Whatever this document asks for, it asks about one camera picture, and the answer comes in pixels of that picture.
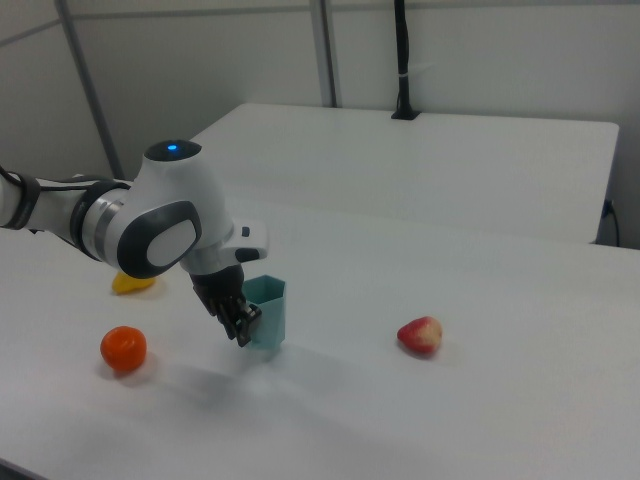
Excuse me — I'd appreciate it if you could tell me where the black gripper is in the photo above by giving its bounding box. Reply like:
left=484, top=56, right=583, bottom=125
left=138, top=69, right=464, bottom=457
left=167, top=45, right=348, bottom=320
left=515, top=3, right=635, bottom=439
left=190, top=265, right=264, bottom=349

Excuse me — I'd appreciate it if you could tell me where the teal hexagonal mug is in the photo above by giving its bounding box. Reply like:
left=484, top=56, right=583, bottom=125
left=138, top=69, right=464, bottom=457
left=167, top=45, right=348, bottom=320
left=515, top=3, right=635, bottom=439
left=242, top=273, right=289, bottom=350

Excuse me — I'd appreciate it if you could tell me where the yellow toy pear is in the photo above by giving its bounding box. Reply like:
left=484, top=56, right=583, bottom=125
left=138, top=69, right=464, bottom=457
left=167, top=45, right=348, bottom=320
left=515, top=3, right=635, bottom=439
left=110, top=272, right=157, bottom=296

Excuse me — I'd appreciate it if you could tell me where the orange toy tangerine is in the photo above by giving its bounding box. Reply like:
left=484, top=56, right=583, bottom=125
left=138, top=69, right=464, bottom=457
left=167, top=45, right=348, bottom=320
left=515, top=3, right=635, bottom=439
left=100, top=325, right=149, bottom=373

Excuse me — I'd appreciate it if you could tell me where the red toy strawberry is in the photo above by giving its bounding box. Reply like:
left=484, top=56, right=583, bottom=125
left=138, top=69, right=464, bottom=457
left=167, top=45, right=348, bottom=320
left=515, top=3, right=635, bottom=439
left=396, top=315, right=445, bottom=358

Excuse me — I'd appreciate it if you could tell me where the white table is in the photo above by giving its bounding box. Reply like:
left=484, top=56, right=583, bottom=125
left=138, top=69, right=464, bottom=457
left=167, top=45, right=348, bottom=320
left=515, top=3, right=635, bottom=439
left=188, top=103, right=621, bottom=246

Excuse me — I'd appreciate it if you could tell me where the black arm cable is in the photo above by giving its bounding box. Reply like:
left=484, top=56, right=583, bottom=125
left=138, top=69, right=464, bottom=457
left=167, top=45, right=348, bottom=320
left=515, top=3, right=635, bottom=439
left=0, top=164, right=132, bottom=195

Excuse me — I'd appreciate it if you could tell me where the grey slanted partition post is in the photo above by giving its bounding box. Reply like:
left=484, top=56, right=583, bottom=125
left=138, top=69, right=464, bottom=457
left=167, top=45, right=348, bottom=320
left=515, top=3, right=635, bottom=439
left=53, top=0, right=125, bottom=180

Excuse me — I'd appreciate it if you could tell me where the black camera stand pole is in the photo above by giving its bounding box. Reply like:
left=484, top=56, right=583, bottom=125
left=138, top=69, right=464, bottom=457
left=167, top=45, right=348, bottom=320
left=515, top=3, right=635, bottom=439
left=390, top=0, right=421, bottom=121

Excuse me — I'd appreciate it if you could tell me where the black wall cable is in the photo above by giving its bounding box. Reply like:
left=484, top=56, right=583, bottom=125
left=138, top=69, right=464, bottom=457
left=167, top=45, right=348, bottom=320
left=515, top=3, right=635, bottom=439
left=602, top=198, right=622, bottom=247

